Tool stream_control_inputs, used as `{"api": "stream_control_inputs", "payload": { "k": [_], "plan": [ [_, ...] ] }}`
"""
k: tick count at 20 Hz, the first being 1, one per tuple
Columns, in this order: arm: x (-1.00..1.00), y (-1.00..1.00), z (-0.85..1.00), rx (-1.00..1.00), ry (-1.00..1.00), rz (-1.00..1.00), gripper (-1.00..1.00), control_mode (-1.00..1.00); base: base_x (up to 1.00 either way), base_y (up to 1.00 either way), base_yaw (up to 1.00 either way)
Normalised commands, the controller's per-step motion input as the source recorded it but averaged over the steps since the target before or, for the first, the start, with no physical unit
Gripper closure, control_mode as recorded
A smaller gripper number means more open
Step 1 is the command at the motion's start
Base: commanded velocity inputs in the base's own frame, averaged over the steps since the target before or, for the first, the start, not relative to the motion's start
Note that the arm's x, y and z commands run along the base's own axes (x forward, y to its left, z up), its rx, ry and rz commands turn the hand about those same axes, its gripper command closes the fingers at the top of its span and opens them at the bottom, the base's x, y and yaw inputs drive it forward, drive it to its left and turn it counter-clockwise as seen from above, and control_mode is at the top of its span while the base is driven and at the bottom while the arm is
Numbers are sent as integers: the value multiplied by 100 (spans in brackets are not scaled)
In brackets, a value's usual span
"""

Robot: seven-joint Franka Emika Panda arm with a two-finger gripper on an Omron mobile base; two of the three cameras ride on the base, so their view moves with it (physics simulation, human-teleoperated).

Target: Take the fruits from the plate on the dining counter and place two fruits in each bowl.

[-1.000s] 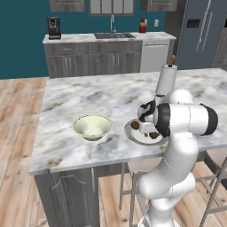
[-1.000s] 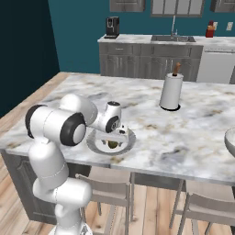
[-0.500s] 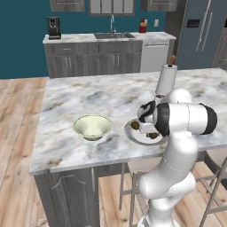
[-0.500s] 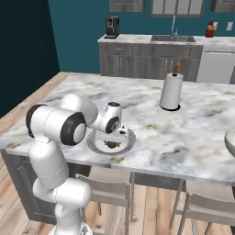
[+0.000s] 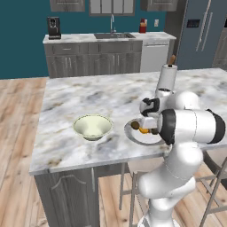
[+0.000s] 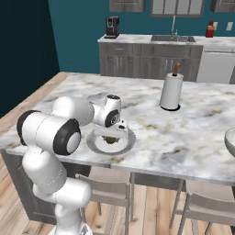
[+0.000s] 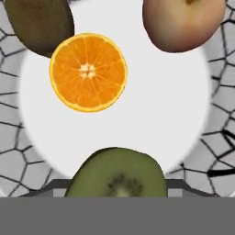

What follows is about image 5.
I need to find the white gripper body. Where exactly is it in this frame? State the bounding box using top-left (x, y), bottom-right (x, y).
top-left (136, 116), bottom-right (160, 131)

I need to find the grey plate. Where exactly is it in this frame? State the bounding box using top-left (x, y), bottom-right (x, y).
top-left (123, 117), bottom-right (167, 146)

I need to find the pale green bowl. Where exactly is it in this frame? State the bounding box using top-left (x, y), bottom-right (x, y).
top-left (73, 113), bottom-right (114, 142)

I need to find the orange fruit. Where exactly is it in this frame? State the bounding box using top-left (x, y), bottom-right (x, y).
top-left (138, 126), bottom-right (151, 135)

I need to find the white paper towel roll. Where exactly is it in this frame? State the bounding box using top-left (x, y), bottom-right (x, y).
top-left (156, 63), bottom-right (178, 93)

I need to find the grey metal stool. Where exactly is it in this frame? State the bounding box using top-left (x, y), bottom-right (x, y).
top-left (118, 157), bottom-right (165, 227)
top-left (195, 150), bottom-right (227, 227)

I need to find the white dishwasher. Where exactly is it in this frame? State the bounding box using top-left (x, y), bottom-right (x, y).
top-left (139, 40), bottom-right (170, 74)

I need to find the brown wooden towel holder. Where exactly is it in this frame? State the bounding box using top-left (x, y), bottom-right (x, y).
top-left (168, 54), bottom-right (177, 67)

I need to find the grey lower cupboard run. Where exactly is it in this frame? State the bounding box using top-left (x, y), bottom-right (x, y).
top-left (43, 40), bottom-right (144, 79)

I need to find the steel sink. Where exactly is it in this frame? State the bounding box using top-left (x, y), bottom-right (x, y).
top-left (93, 32), bottom-right (137, 40)

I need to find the red jar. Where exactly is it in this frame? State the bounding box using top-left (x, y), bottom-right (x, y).
top-left (138, 18), bottom-right (148, 35)

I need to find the grey fridge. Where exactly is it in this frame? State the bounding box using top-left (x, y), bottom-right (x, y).
top-left (176, 0), bottom-right (227, 71)

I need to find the grey tall cupboard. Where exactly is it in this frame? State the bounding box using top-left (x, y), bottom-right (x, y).
top-left (211, 27), bottom-right (227, 71)

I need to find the steel tap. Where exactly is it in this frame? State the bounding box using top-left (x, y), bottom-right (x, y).
top-left (109, 13), bottom-right (117, 35)

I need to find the grey island cupboard door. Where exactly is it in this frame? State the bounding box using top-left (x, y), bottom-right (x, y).
top-left (48, 168), bottom-right (99, 227)

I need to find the grey upper cupboard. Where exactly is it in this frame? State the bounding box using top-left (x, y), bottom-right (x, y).
top-left (49, 0), bottom-right (86, 13)
top-left (139, 0), bottom-right (179, 12)

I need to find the grey framed window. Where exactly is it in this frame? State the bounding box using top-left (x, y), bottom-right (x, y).
top-left (89, 0), bottom-right (136, 17)

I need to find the black coffee machine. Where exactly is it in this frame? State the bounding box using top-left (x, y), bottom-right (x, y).
top-left (46, 16), bottom-right (62, 41)

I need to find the silver cupboard door handle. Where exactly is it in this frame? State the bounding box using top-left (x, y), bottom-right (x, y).
top-left (90, 167), bottom-right (97, 193)

